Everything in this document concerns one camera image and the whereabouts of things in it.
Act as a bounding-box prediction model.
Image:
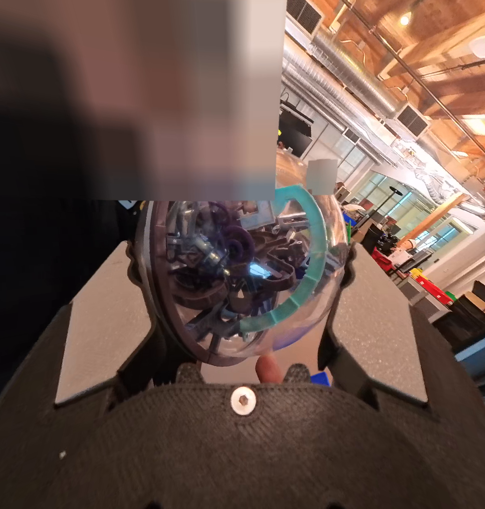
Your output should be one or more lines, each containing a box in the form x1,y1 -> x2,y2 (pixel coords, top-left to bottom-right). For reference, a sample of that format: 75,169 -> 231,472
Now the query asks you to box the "black hanging screen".
278,99 -> 314,156

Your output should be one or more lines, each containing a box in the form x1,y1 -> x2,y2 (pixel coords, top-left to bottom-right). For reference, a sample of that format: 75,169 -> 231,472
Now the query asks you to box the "person's black sweater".
0,200 -> 148,402

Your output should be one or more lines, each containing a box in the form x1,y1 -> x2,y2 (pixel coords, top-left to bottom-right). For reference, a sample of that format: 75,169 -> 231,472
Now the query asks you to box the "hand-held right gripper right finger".
317,242 -> 430,409

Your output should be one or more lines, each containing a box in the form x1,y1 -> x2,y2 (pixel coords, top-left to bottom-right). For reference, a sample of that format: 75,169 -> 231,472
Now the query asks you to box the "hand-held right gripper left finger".
54,240 -> 166,407

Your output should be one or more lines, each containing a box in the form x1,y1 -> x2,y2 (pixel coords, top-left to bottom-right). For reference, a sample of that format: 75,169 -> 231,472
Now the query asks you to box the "red plastic bin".
415,274 -> 453,306

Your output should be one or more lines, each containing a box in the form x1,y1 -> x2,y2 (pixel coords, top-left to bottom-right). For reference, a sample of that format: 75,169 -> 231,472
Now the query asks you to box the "silver air duct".
282,28 -> 410,132

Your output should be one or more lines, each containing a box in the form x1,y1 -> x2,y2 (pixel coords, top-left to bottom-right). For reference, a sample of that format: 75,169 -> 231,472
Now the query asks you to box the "clear plastic maze ball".
137,153 -> 351,367

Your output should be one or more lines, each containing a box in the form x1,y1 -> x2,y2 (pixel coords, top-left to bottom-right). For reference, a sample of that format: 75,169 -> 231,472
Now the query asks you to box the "black floor lamp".
379,186 -> 404,239

